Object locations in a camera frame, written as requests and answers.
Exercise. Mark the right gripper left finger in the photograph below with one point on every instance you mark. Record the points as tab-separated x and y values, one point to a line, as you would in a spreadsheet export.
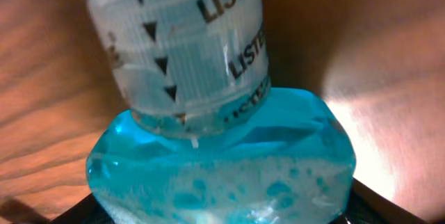
87	211

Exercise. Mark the teal mouthwash bottle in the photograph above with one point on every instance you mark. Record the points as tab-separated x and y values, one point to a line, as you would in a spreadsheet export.
206	138

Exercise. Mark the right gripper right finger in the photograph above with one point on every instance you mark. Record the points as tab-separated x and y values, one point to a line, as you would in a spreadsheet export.
365	206

